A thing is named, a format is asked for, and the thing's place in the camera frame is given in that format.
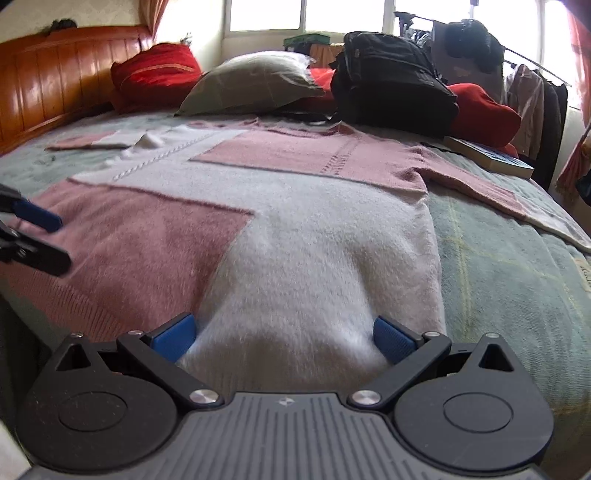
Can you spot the metal clothes rack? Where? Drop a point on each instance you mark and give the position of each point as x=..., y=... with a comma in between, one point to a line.
x=531, y=67

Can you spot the beige hanging shirt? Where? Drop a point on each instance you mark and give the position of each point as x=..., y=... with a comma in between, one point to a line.
x=524, y=106

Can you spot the white wall socket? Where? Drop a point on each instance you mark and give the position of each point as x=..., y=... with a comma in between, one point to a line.
x=187, y=39

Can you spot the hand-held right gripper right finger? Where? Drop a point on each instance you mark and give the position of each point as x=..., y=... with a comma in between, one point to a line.
x=392, y=339

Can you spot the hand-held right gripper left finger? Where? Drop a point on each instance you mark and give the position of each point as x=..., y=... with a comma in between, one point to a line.
x=175, y=339

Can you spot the black hanging jacket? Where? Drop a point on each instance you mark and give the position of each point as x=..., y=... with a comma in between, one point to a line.
x=554, y=129

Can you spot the green plaid bed blanket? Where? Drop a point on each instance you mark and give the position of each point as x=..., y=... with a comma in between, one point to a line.
x=498, y=258

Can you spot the wooden headboard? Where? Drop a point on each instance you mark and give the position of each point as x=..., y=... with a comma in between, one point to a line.
x=55, y=78

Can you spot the black backpack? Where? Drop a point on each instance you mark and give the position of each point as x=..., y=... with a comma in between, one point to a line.
x=388, y=78

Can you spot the paperback book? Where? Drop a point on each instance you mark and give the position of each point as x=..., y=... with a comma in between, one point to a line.
x=489, y=157

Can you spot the red pillow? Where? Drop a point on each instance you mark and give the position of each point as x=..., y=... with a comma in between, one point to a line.
x=157, y=74

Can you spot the pink and white sweater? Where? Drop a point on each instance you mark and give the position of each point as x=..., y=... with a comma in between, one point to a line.
x=323, y=240

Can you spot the small dark cloth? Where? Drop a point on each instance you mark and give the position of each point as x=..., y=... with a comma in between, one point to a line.
x=57, y=26

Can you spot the red cushion behind backpack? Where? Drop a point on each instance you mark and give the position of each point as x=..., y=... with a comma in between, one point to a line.
x=485, y=115

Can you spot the grey green pillow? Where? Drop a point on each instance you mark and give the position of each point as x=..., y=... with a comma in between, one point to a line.
x=249, y=83

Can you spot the window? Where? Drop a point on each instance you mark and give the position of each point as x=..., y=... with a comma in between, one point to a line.
x=268, y=14

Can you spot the black fuzzy garment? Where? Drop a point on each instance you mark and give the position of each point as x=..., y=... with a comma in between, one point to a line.
x=471, y=44

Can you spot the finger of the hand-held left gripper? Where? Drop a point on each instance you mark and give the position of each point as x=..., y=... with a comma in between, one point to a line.
x=46, y=261
x=39, y=217

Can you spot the orange curtain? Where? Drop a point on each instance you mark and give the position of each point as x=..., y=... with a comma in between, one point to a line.
x=579, y=46
x=154, y=18

